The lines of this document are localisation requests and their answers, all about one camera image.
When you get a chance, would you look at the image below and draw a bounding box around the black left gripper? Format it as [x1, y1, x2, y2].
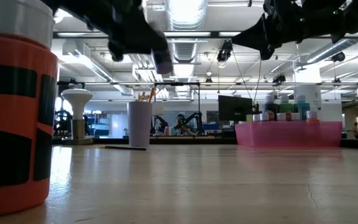
[107, 0, 170, 62]

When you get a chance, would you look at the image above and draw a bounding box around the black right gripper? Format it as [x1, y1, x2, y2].
[231, 0, 310, 62]

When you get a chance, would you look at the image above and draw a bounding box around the purple paint bottle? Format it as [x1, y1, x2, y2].
[150, 46, 174, 75]

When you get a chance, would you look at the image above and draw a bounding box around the orange bristle brush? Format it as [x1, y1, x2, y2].
[103, 145, 148, 151]

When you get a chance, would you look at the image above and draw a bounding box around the red-orange striped paint bottle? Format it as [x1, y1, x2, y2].
[0, 0, 59, 218]

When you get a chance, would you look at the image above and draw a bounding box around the black ceiling spotlight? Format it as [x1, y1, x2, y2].
[331, 51, 346, 63]
[273, 73, 288, 85]

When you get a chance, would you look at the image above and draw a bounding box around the black overhead rig beam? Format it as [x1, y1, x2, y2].
[52, 30, 358, 40]

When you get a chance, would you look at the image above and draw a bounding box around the black monitor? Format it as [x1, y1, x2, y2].
[218, 95, 254, 123]

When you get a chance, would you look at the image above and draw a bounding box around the lavender plastic cup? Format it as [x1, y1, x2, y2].
[126, 101, 153, 148]

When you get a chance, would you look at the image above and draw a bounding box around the pink plastic bin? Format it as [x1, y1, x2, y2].
[234, 121, 343, 148]

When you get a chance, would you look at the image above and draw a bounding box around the white dome lamp brass base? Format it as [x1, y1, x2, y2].
[60, 88, 94, 146]

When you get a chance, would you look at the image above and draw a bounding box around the black overhead camera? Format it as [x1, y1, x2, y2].
[216, 39, 234, 62]

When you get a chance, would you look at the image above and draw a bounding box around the thin hanging cable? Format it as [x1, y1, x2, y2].
[252, 58, 262, 104]

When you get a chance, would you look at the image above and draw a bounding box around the silver ventilation duct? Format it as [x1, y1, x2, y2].
[165, 0, 209, 63]

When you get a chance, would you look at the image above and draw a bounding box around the black background rig frame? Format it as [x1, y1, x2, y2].
[57, 81, 295, 119]

